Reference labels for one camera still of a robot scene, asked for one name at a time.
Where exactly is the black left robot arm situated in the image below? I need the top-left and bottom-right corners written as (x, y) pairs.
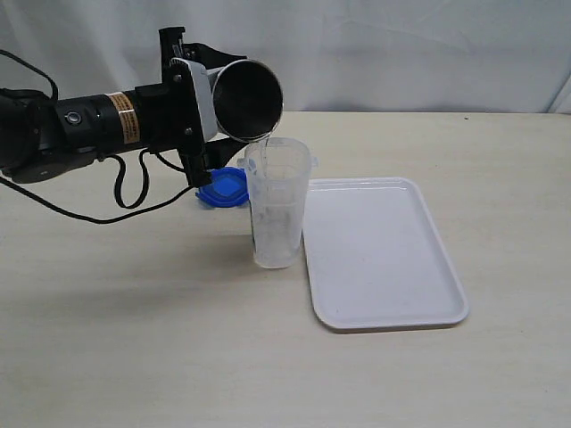
top-left (1, 27), bottom-right (237, 186)

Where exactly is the clear plastic tall container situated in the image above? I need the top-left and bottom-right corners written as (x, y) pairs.
top-left (237, 137), bottom-right (314, 269)

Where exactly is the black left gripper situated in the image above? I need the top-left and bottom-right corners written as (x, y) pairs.
top-left (135, 27), bottom-right (246, 186)

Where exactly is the white rectangular plastic tray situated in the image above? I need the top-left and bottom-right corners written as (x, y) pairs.
top-left (302, 177), bottom-right (469, 333)

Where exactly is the blue plastic lid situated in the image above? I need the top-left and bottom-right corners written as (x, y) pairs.
top-left (195, 167), bottom-right (249, 208)

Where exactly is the stainless steel tumbler cup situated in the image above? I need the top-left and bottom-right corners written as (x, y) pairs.
top-left (209, 59), bottom-right (284, 143)

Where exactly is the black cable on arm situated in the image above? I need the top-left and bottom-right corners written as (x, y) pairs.
top-left (0, 48), bottom-right (197, 225)

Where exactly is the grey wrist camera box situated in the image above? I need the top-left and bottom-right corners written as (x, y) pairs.
top-left (170, 58), bottom-right (219, 142)

